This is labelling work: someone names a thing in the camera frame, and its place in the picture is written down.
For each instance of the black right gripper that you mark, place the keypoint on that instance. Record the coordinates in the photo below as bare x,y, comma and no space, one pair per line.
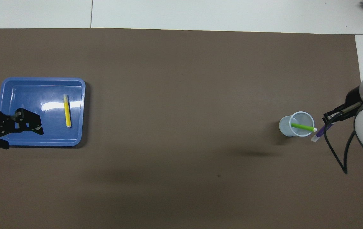
353,99

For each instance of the purple pen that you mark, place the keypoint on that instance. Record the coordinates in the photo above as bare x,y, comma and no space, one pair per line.
319,133

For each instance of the yellow pen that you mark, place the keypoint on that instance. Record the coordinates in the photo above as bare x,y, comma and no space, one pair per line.
67,111

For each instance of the blue plastic tray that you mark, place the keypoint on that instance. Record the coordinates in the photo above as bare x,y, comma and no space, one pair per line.
51,133

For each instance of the green pen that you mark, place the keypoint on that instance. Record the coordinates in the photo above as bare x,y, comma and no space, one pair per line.
302,127

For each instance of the clear plastic cup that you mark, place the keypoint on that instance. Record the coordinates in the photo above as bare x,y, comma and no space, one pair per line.
284,127

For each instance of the brown table mat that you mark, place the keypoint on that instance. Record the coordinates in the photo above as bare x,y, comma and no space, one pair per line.
181,95

